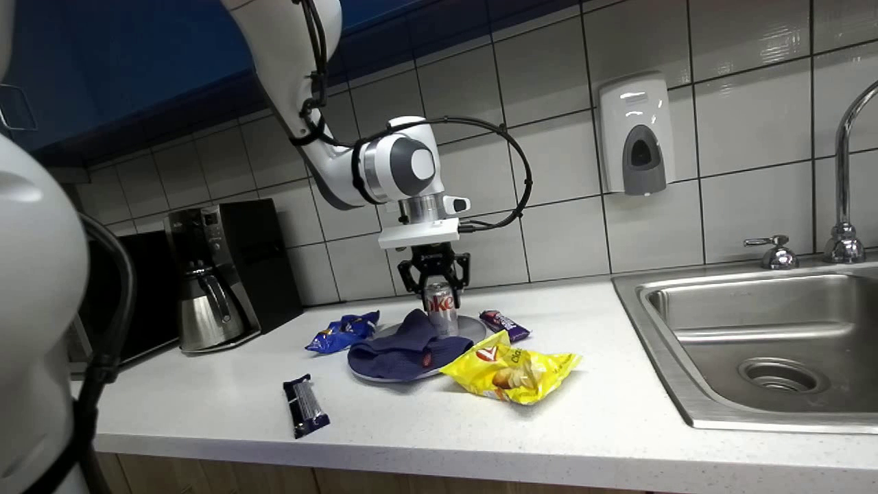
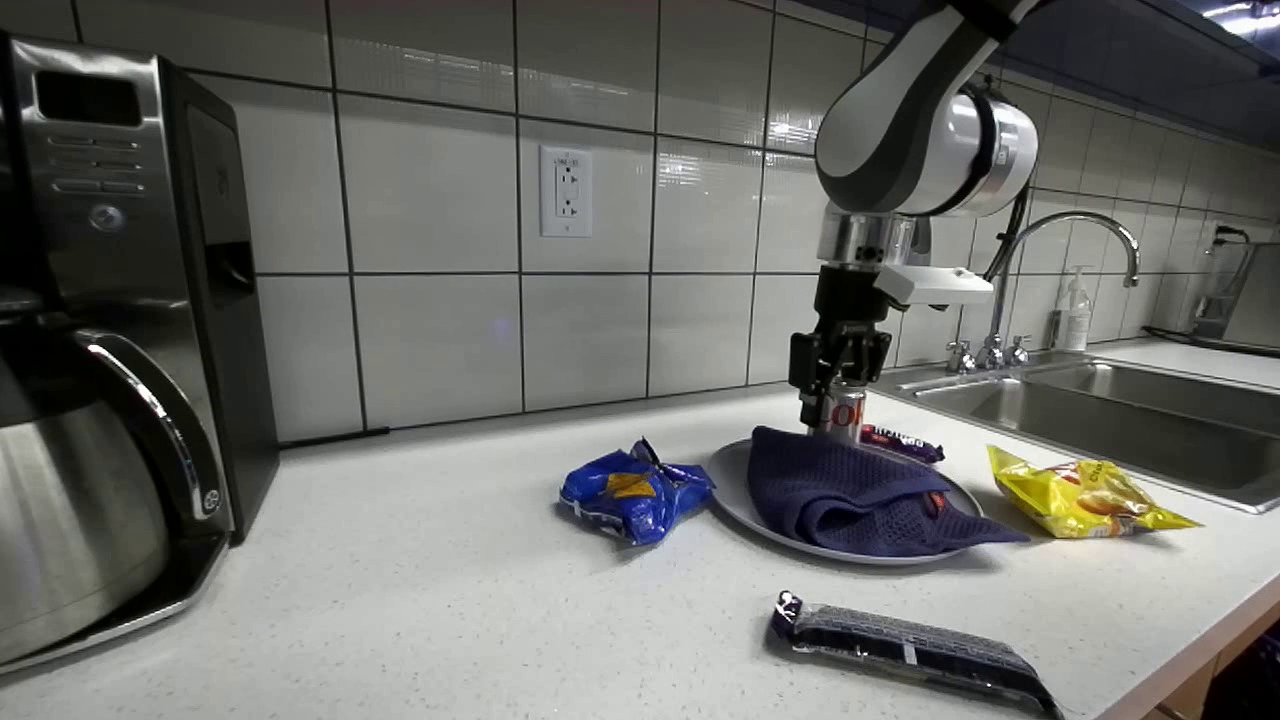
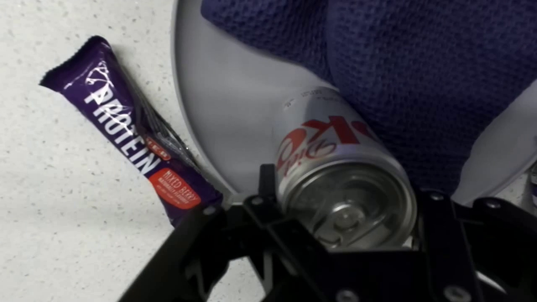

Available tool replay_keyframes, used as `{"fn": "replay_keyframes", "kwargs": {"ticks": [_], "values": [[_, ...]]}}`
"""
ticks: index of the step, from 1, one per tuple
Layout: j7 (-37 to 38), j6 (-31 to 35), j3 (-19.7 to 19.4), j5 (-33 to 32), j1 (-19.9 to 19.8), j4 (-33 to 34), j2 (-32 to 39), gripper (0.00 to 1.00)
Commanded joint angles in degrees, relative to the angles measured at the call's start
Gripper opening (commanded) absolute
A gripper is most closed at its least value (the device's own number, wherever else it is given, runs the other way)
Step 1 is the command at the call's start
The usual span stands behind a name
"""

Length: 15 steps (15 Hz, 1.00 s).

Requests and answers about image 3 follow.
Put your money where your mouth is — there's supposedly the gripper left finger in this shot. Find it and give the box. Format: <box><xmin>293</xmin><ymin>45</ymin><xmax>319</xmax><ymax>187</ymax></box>
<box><xmin>119</xmin><ymin>164</ymin><xmax>336</xmax><ymax>302</ymax></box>

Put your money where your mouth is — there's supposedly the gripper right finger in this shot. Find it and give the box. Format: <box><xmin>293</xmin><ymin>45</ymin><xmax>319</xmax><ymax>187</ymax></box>
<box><xmin>417</xmin><ymin>190</ymin><xmax>537</xmax><ymax>302</ymax></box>

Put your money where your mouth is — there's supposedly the silver soda can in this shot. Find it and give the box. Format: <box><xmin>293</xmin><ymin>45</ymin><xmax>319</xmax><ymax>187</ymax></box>
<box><xmin>273</xmin><ymin>86</ymin><xmax>418</xmax><ymax>251</ymax></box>

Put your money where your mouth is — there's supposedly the purple protein bar wrapper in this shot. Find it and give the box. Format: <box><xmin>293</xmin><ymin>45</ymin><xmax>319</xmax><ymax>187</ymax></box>
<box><xmin>39</xmin><ymin>36</ymin><xmax>223</xmax><ymax>227</ymax></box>

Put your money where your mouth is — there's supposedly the grey plate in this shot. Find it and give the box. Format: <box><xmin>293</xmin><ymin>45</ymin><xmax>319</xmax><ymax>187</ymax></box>
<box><xmin>170</xmin><ymin>0</ymin><xmax>537</xmax><ymax>210</ymax></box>

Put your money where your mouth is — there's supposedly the dark blue knitted cloth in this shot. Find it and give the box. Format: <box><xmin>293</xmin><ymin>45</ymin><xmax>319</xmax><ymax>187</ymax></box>
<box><xmin>200</xmin><ymin>0</ymin><xmax>537</xmax><ymax>196</ymax></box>

